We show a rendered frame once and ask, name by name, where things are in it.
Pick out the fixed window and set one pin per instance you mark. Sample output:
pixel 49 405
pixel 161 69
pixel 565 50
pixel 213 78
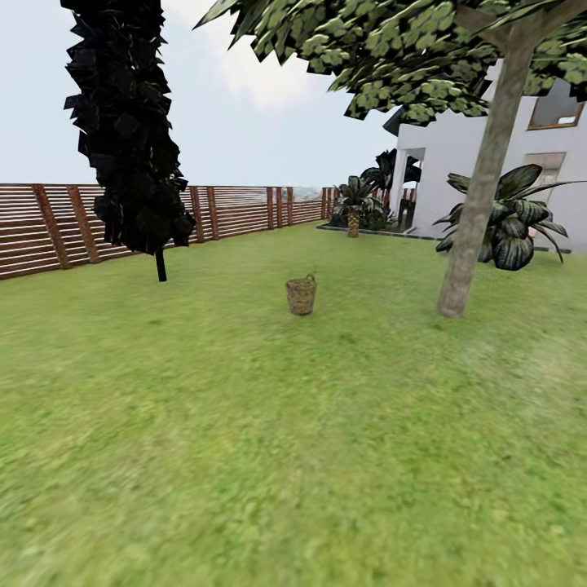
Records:
pixel 551 163

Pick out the wicker basket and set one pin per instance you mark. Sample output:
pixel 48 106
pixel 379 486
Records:
pixel 298 294

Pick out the tree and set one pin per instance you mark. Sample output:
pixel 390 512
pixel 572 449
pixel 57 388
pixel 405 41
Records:
pixel 124 131
pixel 428 56

